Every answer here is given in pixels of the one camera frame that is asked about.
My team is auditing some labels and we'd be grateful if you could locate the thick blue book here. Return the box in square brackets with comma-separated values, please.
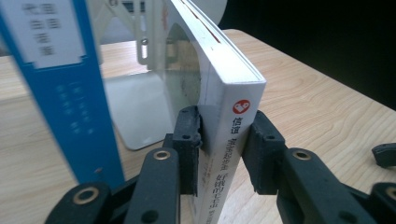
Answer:
[0, 0, 126, 190]

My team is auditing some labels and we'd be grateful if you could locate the grey metal extendable book rack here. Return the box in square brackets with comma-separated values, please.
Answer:
[88, 0, 206, 151]

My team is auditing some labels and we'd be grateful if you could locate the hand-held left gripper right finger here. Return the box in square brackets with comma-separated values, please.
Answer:
[242, 109, 288, 196]

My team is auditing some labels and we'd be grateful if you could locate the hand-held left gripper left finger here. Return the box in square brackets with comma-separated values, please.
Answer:
[172, 105, 204, 197]

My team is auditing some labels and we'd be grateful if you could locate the white caterpillar picture book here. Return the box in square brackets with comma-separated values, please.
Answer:
[167, 0, 268, 224]

